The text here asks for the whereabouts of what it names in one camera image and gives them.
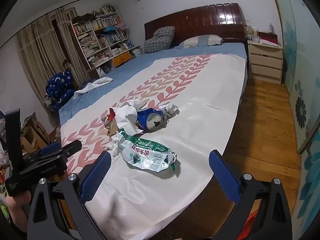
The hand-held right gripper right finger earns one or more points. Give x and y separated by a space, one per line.
225 177

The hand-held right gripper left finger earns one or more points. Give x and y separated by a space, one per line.
96 177

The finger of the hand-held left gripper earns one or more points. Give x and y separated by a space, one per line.
50 148
72 146

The white tissue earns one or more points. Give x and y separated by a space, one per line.
116 142

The torn brown cardboard piece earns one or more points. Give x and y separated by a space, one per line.
112 128

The red plastic basket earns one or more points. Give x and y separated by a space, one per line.
250 221

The green white plastic bag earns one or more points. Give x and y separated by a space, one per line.
147 157

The white paper red lines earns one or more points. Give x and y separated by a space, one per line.
125 117

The crushed blue can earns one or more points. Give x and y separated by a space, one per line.
143 117

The grey paper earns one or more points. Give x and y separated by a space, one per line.
170 110

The person's left hand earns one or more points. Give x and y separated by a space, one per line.
16 205

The blue moon print blanket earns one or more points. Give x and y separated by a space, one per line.
58 85

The white garment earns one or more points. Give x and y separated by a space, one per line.
92 86

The bed with white cover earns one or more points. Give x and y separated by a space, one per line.
187 120

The beige curtain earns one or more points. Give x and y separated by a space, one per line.
42 47

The rows of books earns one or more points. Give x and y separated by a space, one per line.
87 42

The blue bed sheet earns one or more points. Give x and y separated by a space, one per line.
140 62

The white bookshelf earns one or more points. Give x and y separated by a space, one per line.
74 37

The cream nightstand with drawers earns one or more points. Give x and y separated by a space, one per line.
265 62

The grey plaid pillow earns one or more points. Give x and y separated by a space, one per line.
160 38

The white and blue pillow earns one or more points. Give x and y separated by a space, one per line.
200 40

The red box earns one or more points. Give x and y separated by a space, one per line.
268 40

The floral sliding wardrobe door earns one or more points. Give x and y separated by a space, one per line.
295 42

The small bottle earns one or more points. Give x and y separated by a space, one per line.
271 28

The dark wooden headboard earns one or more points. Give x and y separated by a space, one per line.
200 20

